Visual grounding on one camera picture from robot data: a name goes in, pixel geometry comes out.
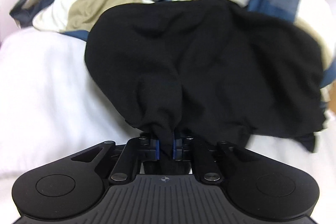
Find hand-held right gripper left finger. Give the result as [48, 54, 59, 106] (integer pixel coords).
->
[70, 134, 161, 183]

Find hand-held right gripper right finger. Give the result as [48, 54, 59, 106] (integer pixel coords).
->
[172, 133, 253, 184]

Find black pants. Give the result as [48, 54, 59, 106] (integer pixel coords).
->
[84, 0, 327, 176]

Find white bed sheet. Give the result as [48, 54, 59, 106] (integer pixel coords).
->
[0, 26, 336, 188]

